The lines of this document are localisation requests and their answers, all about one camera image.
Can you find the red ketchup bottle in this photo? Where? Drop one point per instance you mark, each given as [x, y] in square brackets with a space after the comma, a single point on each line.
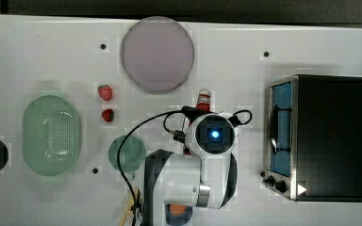
[203, 101]

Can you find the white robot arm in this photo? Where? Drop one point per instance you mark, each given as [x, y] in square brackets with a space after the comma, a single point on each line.
[206, 178]

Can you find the green metal cup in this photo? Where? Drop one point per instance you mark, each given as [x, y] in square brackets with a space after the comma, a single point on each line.
[129, 156]

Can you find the red toy strawberry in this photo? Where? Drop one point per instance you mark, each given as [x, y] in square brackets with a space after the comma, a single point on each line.
[105, 92]
[108, 115]

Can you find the orange fruit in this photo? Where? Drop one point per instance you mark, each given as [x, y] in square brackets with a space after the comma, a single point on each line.
[177, 209]

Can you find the blue bowl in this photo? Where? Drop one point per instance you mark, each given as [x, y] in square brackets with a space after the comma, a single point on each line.
[178, 221]

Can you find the yellow toy chicken piece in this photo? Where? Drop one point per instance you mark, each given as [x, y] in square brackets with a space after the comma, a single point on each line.
[131, 213]

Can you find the green perforated colander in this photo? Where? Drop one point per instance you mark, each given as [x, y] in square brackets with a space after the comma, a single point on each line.
[51, 135]

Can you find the black toaster oven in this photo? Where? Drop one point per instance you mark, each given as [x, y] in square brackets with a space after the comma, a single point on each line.
[313, 138]

